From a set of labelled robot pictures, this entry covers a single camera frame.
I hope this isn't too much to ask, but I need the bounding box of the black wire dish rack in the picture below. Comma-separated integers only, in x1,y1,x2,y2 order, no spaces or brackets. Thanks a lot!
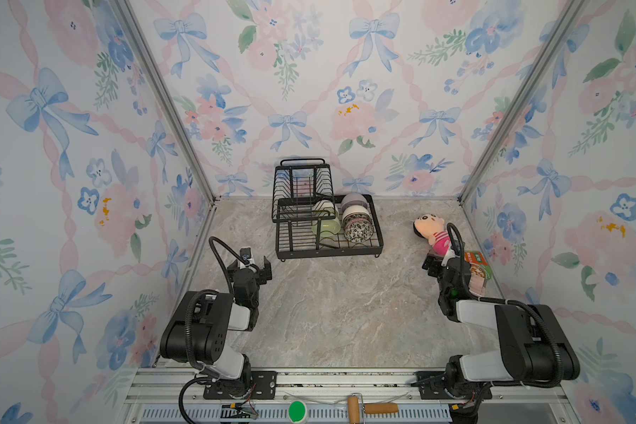
271,158,383,261

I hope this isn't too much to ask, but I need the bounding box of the light green bowl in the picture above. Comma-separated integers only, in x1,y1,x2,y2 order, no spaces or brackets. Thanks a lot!
316,218,341,240

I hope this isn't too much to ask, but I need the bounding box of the black floral bowl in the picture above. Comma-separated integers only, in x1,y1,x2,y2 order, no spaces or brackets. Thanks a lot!
344,218,375,244
342,212,373,226

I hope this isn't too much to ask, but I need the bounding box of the cream speckled bowl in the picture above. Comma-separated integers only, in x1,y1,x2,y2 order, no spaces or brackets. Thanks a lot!
312,200,337,219

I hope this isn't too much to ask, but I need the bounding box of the lavender bowl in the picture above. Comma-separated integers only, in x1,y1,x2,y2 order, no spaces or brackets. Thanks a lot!
340,193,369,210

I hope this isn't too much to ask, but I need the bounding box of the cream white bowl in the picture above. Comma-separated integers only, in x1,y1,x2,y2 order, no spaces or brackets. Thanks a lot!
342,204,371,218

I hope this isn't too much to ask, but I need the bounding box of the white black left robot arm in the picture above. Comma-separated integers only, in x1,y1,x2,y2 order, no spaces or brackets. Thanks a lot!
160,251,272,399

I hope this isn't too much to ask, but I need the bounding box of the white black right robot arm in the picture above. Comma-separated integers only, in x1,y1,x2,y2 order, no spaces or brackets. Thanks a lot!
412,254,581,399

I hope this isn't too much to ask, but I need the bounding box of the green red soup packet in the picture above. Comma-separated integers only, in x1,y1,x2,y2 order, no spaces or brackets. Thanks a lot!
465,251,493,281

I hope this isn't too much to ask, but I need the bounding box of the pink plush doll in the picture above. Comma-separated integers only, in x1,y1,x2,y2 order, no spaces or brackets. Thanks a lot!
413,214,451,256

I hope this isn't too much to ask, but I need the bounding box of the green round button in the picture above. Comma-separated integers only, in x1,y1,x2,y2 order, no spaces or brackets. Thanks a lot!
287,400,308,424

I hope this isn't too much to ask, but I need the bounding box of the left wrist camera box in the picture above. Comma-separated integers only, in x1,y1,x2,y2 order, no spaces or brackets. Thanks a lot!
240,247,254,265

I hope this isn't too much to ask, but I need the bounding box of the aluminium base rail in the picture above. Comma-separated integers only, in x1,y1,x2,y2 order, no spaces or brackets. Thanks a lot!
118,366,579,424

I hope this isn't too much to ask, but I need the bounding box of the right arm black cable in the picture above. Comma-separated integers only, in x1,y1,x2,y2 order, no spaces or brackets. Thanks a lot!
444,222,565,388

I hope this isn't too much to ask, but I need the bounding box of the wooden handled tool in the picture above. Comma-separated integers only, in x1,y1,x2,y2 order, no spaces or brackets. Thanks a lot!
347,394,399,424

